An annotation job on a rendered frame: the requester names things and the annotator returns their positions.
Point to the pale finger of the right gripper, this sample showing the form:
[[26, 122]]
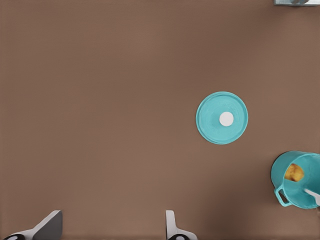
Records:
[[314, 195]]

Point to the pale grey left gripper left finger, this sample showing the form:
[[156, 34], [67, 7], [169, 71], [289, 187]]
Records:
[[47, 227]]

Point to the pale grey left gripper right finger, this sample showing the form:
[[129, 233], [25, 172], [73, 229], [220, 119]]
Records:
[[171, 225]]

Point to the yellow-brown potato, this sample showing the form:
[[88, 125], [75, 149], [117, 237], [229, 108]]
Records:
[[294, 173]]

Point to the teal pot lid, white knob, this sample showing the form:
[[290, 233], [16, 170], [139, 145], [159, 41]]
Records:
[[212, 110]]

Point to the silver frame post foot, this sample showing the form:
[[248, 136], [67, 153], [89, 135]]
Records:
[[292, 2]]

